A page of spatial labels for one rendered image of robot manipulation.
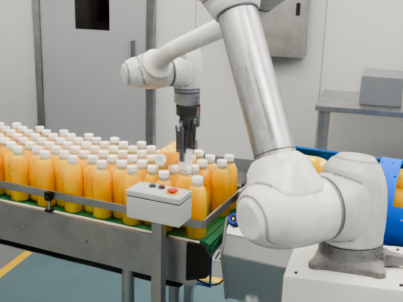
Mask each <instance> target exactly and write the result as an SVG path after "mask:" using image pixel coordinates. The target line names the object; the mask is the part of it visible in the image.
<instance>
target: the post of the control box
mask: <svg viewBox="0 0 403 302"><path fill-rule="evenodd" d="M166 231H167V225H163V224H157V223H153V222H151V302H166Z"/></svg>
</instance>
